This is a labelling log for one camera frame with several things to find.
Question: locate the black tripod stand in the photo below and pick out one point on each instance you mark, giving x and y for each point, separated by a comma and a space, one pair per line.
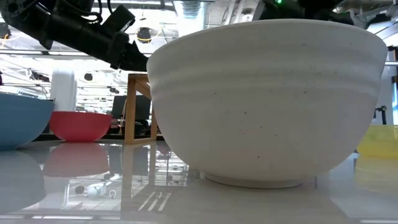
382, 113

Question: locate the white speckled bowl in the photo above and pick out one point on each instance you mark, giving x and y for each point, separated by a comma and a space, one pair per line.
264, 102

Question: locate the large blue-green bowl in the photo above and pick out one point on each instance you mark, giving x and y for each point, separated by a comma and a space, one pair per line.
21, 121

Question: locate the ribbed ceiling duct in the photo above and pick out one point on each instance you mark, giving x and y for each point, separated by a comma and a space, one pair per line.
191, 7

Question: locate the yellow bowl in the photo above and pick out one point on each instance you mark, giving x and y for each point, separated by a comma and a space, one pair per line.
381, 141

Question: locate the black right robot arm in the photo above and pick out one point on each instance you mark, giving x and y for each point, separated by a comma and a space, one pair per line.
323, 11

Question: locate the large red bowl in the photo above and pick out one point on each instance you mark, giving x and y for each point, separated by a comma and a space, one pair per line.
79, 126

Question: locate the slatted wooden shelf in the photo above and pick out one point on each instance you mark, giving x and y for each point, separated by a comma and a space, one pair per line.
130, 109

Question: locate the black computer monitor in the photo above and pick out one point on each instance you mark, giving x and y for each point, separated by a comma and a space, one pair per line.
140, 107

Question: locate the round black ceiling fixture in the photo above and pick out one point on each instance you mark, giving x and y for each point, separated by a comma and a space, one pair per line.
144, 35

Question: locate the white pillar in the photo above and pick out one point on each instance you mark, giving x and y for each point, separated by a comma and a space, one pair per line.
63, 90

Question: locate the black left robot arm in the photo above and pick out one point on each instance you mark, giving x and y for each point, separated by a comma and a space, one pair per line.
18, 14

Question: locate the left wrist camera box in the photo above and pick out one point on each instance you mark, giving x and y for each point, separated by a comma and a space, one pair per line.
119, 17

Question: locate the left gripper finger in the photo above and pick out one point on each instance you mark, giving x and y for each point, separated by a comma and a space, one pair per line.
135, 60

